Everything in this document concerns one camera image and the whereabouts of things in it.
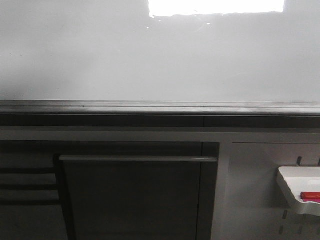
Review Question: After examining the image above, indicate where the white pegboard stand panel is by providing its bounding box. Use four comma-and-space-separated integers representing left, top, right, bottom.
0, 126, 320, 240

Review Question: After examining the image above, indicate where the white plastic marker tray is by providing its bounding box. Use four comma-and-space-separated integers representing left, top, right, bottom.
276, 166, 320, 217

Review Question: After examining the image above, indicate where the red marker in tray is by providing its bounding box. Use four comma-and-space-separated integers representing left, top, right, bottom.
300, 191, 320, 200

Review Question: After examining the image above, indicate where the pink marker in tray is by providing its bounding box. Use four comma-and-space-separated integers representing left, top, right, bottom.
303, 199, 320, 203

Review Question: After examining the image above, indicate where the dark rectangular frame with bar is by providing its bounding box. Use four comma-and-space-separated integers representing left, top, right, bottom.
52, 142, 220, 240

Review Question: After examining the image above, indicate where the white whiteboard with metal frame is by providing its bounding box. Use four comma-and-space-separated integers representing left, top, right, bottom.
0, 0, 320, 128

